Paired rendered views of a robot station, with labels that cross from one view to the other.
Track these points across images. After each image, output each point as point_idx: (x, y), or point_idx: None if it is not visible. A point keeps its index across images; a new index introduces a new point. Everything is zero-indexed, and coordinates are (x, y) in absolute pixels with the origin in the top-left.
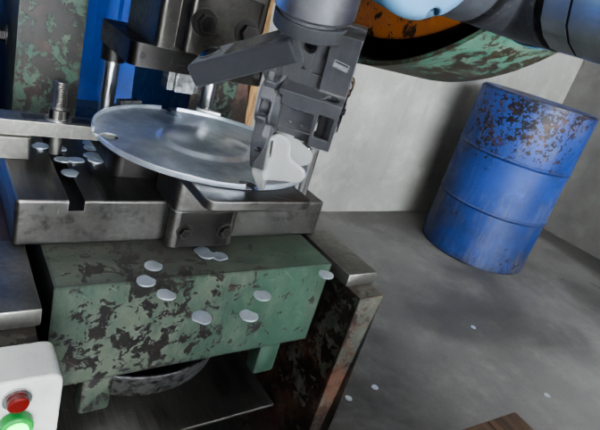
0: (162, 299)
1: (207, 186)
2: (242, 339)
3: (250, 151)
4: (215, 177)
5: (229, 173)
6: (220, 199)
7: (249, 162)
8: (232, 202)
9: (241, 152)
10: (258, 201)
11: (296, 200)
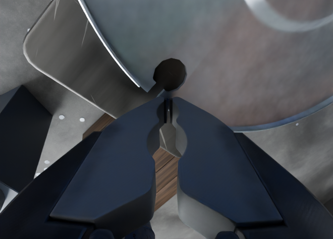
0: None
1: (84, 18)
2: None
3: (34, 179)
4: (146, 13)
5: (190, 29)
6: (51, 67)
7: (273, 39)
8: (65, 87)
9: (306, 12)
10: (114, 115)
11: (172, 147)
